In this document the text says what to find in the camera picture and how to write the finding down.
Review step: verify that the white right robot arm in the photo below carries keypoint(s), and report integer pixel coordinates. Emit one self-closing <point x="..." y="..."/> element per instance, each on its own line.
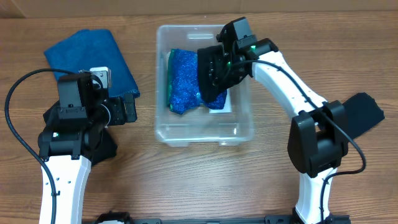
<point x="317" y="141"/>

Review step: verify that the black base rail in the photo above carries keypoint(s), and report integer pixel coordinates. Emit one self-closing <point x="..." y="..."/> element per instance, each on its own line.
<point x="124" y="217"/>

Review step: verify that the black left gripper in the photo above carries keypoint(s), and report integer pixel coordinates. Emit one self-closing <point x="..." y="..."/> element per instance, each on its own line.
<point x="119" y="117"/>

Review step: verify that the blue denim cloth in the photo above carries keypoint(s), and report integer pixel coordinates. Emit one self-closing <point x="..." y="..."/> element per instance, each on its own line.
<point x="88" y="49"/>

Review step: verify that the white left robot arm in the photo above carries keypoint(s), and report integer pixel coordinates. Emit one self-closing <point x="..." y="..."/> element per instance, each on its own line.
<point x="64" y="180"/>

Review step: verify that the blue green sequin cloth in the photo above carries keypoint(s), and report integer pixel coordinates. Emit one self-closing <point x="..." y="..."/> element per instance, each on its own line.
<point x="183" y="91"/>

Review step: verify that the white paper label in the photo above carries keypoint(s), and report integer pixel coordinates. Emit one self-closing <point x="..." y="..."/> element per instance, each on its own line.
<point x="224" y="107"/>

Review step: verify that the clear plastic storage bin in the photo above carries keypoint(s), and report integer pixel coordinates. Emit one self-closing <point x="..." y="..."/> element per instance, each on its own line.
<point x="229" y="127"/>

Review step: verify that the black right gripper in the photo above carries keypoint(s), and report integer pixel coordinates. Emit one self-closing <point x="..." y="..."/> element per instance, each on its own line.
<point x="242" y="72"/>

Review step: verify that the black cloth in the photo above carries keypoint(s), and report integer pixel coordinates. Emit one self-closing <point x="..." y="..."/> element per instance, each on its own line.
<point x="211" y="63"/>
<point x="77" y="132"/>

